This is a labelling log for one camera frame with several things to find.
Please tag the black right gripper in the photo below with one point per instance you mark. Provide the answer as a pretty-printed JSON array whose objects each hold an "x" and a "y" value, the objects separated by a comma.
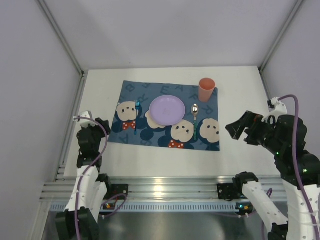
[{"x": 250, "y": 128}]

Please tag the right aluminium frame post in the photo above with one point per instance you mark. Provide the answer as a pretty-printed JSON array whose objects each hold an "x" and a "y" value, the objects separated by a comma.
[{"x": 281, "y": 34}]

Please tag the salmon plastic cup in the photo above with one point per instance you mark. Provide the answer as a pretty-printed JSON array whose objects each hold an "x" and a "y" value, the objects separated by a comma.
[{"x": 205, "y": 89}]

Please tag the purple plastic plate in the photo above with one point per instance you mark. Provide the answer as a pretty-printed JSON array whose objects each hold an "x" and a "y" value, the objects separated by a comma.
[{"x": 167, "y": 110}]

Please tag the blue slotted cable duct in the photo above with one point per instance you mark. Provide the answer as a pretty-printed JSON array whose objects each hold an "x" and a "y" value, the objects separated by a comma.
[{"x": 189, "y": 207}]

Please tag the blue cartoon bear placemat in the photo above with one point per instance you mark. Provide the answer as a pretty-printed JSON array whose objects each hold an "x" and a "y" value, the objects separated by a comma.
[{"x": 151, "y": 134}]

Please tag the aluminium front rail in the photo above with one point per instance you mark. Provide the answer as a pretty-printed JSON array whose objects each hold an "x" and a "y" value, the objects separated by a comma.
[{"x": 163, "y": 189}]

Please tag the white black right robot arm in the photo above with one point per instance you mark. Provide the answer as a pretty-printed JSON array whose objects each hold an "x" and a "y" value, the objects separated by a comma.
[{"x": 300, "y": 176}]

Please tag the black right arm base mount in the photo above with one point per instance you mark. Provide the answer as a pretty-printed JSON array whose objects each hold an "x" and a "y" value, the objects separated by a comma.
[{"x": 233, "y": 191}]

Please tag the metal spoon green handle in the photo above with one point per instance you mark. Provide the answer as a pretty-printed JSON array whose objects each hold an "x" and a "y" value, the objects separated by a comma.
[{"x": 194, "y": 112}]

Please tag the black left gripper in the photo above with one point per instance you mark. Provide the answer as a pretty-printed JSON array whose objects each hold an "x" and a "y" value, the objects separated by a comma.
[{"x": 100, "y": 124}]

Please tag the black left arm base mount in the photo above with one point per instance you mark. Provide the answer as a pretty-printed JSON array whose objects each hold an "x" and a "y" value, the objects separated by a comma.
[{"x": 116, "y": 189}]

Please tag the left aluminium frame post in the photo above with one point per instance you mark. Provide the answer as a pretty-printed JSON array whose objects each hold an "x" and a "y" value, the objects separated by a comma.
[{"x": 60, "y": 35}]

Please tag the blue plastic fork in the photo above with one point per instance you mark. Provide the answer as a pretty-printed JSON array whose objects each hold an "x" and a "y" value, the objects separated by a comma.
[{"x": 137, "y": 108}]

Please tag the aluminium frame post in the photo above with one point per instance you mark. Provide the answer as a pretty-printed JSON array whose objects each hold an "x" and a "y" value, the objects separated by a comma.
[
  {"x": 281, "y": 34},
  {"x": 60, "y": 35}
]

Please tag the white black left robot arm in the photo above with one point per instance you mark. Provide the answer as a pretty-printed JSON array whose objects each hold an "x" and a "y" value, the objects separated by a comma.
[{"x": 79, "y": 219}]

